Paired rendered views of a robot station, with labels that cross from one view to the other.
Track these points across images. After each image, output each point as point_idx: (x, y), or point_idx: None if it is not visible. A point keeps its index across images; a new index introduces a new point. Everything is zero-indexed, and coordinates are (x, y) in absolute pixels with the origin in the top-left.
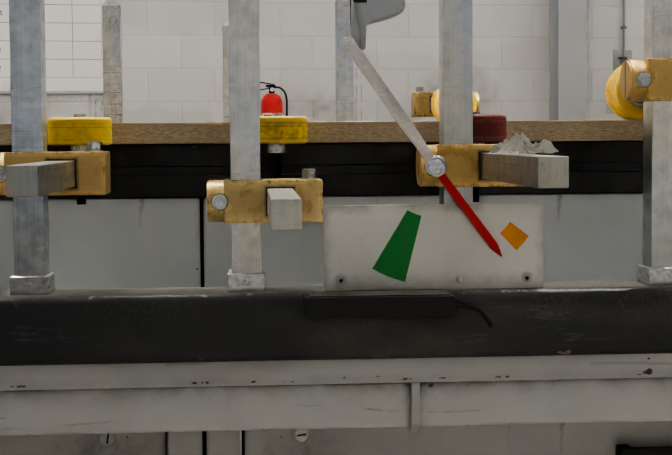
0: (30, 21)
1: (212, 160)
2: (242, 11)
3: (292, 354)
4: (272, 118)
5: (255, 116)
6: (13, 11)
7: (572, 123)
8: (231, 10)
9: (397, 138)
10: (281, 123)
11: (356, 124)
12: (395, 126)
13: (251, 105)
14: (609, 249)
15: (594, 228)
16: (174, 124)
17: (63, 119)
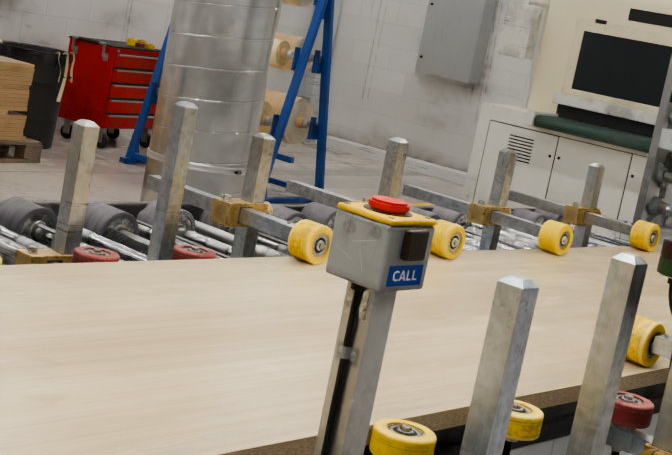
0: (511, 392)
1: (436, 437)
2: (617, 364)
3: None
4: (536, 419)
5: (602, 452)
6: (504, 384)
7: (626, 378)
8: (613, 364)
9: (548, 404)
10: (540, 423)
11: (531, 396)
12: (549, 394)
13: (602, 443)
14: None
15: (606, 451)
16: (435, 414)
17: (420, 444)
